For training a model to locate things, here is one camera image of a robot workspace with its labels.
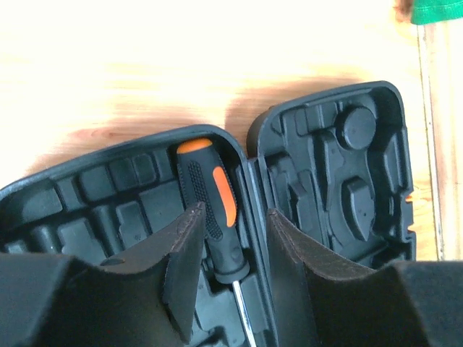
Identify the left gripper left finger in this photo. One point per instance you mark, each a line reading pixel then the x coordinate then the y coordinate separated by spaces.
pixel 144 296

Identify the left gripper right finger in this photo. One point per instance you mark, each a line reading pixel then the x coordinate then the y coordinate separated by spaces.
pixel 323 299

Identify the black plastic tool case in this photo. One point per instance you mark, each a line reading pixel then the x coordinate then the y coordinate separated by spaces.
pixel 335 164

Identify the black-handled screwdriver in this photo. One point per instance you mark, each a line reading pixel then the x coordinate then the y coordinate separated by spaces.
pixel 203 178

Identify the wooden tray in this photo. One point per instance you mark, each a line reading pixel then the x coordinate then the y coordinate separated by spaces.
pixel 440 46

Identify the green sleeveless shirt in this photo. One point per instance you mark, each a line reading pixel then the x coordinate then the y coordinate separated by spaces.
pixel 426 12

